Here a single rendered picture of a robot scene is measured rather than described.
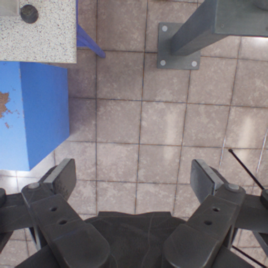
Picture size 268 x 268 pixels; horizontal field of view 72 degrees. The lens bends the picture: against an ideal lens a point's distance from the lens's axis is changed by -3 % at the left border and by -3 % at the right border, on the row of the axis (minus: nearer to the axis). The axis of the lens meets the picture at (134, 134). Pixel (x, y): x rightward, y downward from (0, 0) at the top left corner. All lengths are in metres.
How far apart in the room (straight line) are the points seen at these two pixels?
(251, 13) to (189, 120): 1.03
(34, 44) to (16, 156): 0.52
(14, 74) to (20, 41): 0.22
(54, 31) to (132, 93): 0.82
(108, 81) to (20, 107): 0.68
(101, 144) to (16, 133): 0.71
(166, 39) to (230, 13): 0.91
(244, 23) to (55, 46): 0.54
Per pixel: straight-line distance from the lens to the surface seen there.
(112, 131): 1.46
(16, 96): 0.94
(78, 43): 1.02
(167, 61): 1.42
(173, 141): 1.50
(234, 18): 0.56
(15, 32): 0.77
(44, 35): 0.73
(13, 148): 1.01
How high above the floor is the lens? 1.40
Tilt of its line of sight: 75 degrees down
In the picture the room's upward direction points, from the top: 178 degrees clockwise
